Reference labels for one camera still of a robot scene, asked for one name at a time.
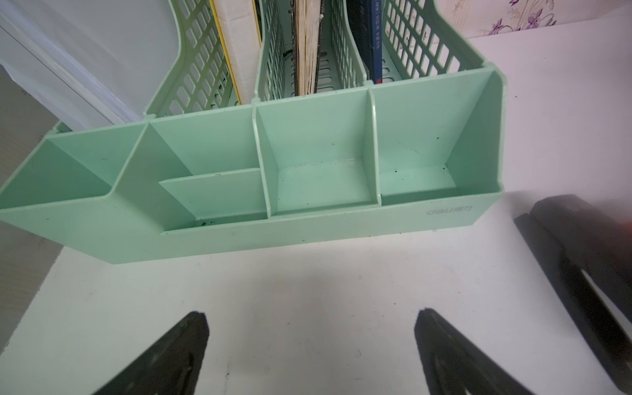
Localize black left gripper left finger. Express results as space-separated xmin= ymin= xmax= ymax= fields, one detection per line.
xmin=96 ymin=311 xmax=209 ymax=394

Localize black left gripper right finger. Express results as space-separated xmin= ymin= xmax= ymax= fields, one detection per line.
xmin=414 ymin=309 xmax=531 ymax=395

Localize black stapler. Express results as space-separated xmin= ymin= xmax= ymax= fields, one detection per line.
xmin=513 ymin=194 xmax=631 ymax=394

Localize green desk file organizer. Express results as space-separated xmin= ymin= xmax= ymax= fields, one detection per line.
xmin=1 ymin=1 xmax=506 ymax=263

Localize dark blue book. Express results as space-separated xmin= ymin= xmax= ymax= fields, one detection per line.
xmin=347 ymin=0 xmax=383 ymax=84

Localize tan worn-edge book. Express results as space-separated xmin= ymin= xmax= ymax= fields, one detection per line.
xmin=291 ymin=0 xmax=324 ymax=96

